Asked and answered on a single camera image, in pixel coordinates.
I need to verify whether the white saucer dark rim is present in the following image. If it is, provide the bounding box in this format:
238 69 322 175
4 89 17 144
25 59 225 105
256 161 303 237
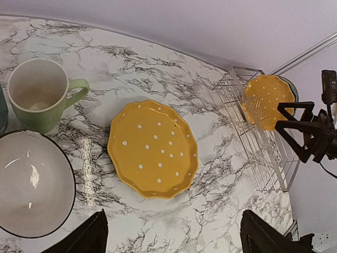
1 130 76 239

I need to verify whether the blue dotted plate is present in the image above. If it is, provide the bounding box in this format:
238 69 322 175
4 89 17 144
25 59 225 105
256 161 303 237
280 76 299 102

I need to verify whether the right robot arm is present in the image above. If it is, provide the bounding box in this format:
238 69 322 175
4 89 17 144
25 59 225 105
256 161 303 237
275 102 336 163

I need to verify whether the metal wire dish rack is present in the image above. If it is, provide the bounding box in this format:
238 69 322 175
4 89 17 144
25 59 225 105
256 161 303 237
214 66 300 192

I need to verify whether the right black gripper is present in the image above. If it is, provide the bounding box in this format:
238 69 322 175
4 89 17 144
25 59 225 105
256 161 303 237
275 101 333 163

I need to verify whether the light blue mug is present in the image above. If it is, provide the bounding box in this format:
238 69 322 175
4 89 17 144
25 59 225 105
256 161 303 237
0 87 8 134

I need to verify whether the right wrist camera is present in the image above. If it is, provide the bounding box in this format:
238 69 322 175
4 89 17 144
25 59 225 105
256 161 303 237
321 70 336 105

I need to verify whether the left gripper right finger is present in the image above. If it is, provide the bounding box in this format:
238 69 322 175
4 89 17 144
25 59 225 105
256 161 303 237
241 210 313 253

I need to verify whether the light green mug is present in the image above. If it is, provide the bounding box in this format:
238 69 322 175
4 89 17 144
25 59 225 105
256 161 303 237
7 58 90 133

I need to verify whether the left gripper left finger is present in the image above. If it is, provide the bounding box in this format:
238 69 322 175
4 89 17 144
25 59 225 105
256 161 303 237
43 209 108 253

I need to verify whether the yellow dotted plate front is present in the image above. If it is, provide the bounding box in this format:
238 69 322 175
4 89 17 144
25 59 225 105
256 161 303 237
107 100 199 199

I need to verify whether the right aluminium frame post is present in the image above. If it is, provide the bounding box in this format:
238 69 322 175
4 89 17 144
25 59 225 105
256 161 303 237
270 32 336 75

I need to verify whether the yellow dotted plate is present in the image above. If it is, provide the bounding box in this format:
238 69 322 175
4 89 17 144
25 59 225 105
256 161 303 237
241 75 295 131
107 100 199 199

